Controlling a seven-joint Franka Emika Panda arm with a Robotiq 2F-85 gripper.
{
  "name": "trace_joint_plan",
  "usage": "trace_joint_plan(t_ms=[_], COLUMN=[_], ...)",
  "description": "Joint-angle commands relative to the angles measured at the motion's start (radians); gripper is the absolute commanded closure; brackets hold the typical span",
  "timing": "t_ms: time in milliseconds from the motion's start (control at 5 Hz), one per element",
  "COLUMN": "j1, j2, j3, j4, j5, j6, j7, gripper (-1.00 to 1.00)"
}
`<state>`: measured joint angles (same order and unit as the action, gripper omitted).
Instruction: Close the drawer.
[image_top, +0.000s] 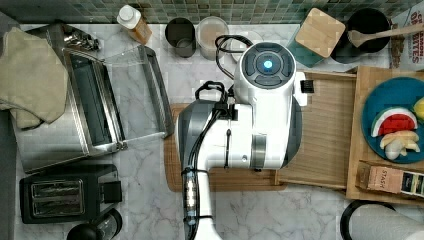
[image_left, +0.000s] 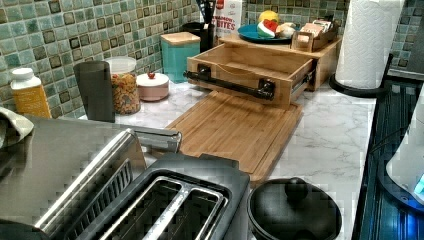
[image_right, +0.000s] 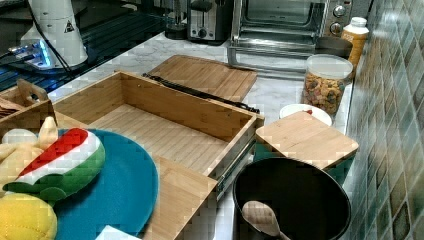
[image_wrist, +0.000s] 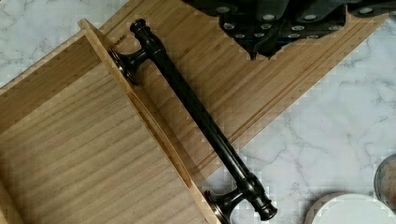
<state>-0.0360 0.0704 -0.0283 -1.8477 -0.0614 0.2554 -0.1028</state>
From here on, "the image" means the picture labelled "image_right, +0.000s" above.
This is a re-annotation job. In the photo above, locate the yellow plush fruit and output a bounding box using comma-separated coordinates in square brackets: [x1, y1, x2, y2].
[0, 194, 57, 240]

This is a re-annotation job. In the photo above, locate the black utensil pot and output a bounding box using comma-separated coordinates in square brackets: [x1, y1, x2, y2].
[232, 157, 351, 240]

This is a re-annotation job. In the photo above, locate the large wooden cutting board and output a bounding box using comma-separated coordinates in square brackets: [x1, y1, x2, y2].
[149, 55, 257, 101]

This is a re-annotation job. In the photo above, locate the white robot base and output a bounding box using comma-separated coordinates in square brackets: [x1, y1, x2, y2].
[9, 0, 89, 72]

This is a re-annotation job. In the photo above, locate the teal canister with wooden lid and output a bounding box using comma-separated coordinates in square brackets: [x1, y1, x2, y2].
[254, 112, 359, 185]

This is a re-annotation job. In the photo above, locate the wooden tea bag box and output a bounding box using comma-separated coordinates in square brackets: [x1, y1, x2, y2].
[0, 79, 55, 135]

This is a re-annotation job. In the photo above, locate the silver toaster oven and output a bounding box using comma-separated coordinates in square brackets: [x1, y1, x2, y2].
[227, 0, 373, 69]

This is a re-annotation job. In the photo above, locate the plush watermelon slice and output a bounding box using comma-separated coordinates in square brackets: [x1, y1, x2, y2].
[3, 128, 106, 202]

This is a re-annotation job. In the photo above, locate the teal round plate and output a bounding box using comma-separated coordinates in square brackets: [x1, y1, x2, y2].
[54, 129, 159, 240]

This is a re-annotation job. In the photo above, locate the wooden drawer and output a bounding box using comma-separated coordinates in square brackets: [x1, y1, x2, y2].
[54, 72, 264, 180]

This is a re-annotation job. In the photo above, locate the black silver toaster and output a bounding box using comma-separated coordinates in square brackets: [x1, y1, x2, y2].
[187, 0, 234, 45]

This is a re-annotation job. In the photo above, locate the wooden spoon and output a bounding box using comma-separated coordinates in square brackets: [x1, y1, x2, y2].
[242, 201, 291, 240]

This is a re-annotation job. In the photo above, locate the orange bottle white cap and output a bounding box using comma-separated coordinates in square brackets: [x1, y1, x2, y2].
[341, 17, 369, 67]

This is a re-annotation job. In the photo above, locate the clear cereal jar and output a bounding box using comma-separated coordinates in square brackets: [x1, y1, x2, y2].
[302, 54, 353, 116]

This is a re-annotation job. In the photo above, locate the white paper sheet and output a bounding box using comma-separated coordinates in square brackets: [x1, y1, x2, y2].
[95, 225, 141, 240]

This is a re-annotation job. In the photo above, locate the beige plush toy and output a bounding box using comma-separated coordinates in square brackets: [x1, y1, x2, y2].
[0, 117, 58, 196]

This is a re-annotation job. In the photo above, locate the white pink lidded bowl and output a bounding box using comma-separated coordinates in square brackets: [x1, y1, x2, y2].
[279, 104, 333, 126]

